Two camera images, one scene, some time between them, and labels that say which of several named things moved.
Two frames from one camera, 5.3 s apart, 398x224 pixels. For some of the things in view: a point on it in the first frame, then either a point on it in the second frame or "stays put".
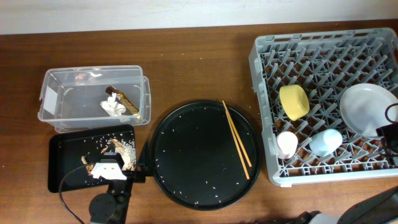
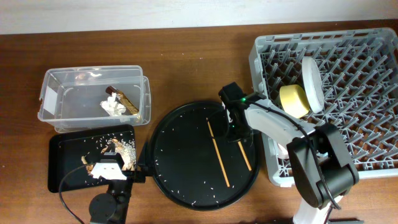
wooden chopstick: (237, 145) -> (217, 154)
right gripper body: (390, 134) -> (238, 132)
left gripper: (145, 162) stays put
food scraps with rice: (125, 148) stays put
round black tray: (194, 157) stays put
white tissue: (112, 107) stays put
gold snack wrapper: (130, 108) stays put
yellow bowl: (294, 101) stays put
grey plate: (362, 107) -> (313, 84)
